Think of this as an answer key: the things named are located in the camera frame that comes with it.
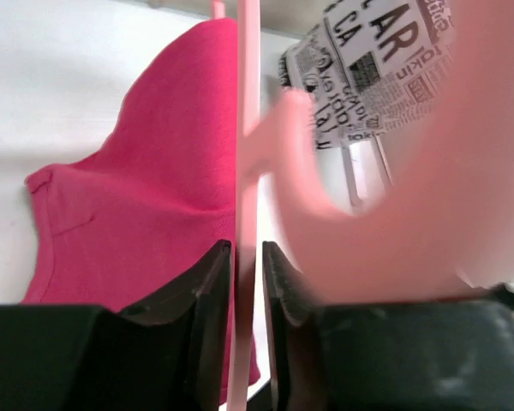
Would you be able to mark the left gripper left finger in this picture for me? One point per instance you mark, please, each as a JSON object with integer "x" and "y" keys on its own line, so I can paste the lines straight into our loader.
{"x": 163, "y": 352}

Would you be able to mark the pink trousers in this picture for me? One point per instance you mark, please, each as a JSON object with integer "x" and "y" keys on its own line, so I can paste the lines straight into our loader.
{"x": 160, "y": 192}

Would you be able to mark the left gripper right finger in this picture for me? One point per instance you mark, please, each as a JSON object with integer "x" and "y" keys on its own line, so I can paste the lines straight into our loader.
{"x": 444, "y": 355}

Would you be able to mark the pink plastic hanger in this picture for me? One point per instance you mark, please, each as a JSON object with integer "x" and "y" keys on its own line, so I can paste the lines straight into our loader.
{"x": 445, "y": 229}

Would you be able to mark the black white printed garment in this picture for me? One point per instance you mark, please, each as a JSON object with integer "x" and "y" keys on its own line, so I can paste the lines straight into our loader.
{"x": 371, "y": 66}

